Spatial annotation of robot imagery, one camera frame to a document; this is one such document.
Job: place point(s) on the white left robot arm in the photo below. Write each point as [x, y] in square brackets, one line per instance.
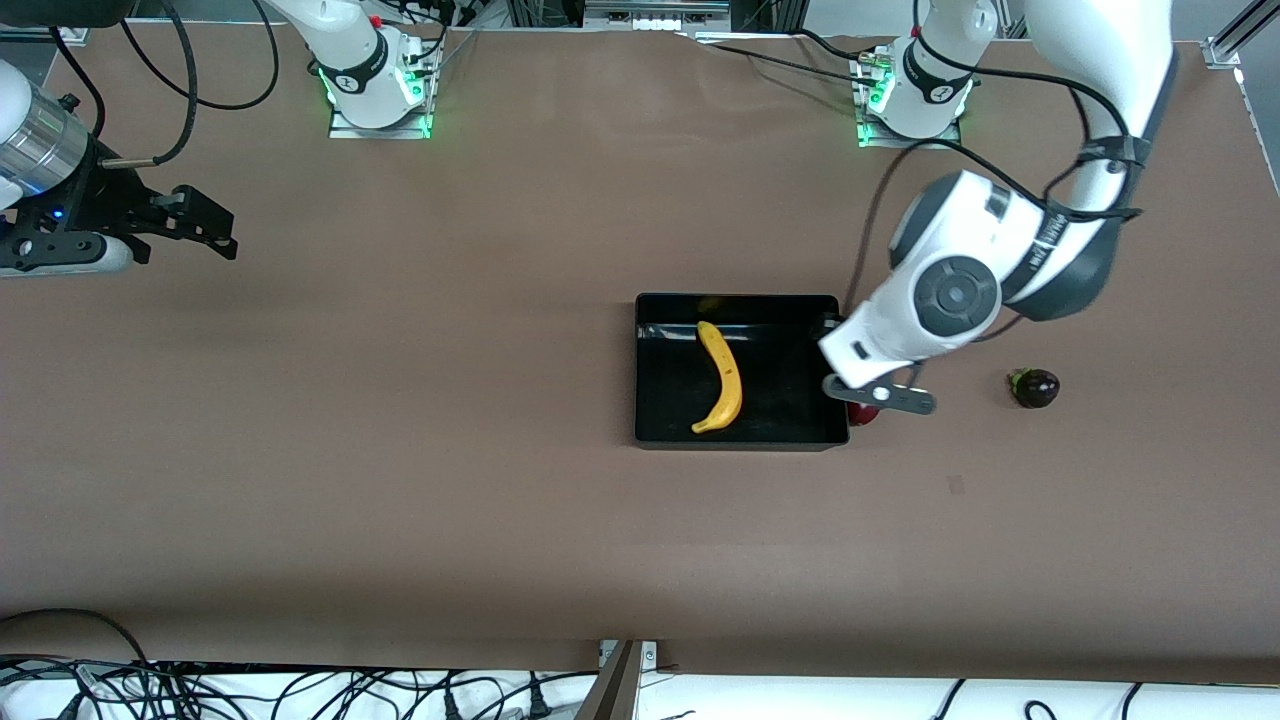
[1090, 40]

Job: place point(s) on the white power strip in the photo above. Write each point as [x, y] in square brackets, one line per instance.
[655, 15]

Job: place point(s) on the dark purple eggplant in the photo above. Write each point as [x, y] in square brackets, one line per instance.
[1038, 388]

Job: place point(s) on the silver corner bracket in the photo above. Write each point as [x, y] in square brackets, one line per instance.
[1222, 52]

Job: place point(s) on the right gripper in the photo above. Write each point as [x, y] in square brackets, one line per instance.
[98, 200]

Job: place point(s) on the dark metal beam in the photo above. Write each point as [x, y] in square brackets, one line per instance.
[610, 695]

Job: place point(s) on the silver table edge bracket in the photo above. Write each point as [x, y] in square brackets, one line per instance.
[650, 655]

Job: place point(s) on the red yellow mango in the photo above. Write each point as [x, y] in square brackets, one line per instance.
[860, 415]

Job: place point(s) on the yellow banana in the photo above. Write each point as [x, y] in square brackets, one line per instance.
[735, 385]

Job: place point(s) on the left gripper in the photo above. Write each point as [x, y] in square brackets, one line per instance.
[820, 326]

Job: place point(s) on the black plastic tray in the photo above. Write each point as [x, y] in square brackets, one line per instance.
[780, 410]

